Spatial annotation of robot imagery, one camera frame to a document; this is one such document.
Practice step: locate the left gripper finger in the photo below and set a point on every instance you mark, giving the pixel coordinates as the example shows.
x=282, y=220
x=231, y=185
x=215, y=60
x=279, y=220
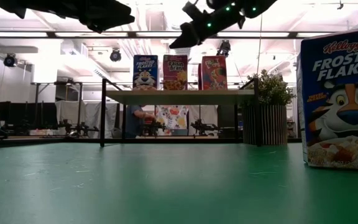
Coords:
x=117, y=17

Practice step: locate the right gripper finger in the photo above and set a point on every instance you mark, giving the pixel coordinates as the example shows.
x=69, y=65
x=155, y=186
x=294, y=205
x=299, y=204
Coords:
x=185, y=35

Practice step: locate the pink Raisin Bran cereal box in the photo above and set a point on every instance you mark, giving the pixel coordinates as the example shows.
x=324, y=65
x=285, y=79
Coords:
x=175, y=71

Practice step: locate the red Froot Loops cereal box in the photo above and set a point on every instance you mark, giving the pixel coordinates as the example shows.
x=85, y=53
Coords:
x=199, y=77
x=214, y=73

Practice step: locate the blue Frosted Flakes cereal box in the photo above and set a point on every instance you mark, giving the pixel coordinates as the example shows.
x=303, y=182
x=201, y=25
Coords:
x=337, y=109
x=145, y=71

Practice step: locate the black background robot arm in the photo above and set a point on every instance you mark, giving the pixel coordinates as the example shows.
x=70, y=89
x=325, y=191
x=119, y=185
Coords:
x=154, y=127
x=202, y=127
x=79, y=128

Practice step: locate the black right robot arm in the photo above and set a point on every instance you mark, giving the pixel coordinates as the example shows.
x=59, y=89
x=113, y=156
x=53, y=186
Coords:
x=259, y=6

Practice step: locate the black ceiling spotlight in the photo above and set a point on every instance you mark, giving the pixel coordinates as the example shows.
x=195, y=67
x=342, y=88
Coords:
x=10, y=60
x=224, y=48
x=115, y=56

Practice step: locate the black overhead light bar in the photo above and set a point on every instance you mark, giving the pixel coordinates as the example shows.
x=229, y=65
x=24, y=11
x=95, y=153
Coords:
x=291, y=34

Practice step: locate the white draped cloth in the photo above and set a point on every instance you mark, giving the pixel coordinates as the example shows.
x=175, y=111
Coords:
x=92, y=115
x=207, y=113

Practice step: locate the floral print cloth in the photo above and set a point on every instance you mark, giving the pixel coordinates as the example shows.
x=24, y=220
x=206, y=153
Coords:
x=172, y=119

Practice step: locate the black metal rack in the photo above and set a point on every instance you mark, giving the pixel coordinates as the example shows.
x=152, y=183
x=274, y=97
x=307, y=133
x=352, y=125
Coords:
x=80, y=109

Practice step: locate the person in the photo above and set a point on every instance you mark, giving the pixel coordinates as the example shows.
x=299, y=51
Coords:
x=134, y=121

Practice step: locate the green plant in ribbed pot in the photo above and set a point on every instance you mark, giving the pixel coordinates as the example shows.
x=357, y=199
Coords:
x=266, y=124

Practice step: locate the black partition panel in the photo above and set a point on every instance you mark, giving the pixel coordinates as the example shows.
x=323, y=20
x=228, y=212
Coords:
x=11, y=112

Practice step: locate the green table mat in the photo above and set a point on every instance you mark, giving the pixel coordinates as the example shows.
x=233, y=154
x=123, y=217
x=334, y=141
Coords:
x=135, y=186

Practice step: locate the wooden shelf black metal frame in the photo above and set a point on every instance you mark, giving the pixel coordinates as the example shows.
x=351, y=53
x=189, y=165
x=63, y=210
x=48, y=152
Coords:
x=179, y=97

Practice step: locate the black metal table frame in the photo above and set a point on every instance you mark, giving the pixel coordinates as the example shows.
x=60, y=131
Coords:
x=26, y=143

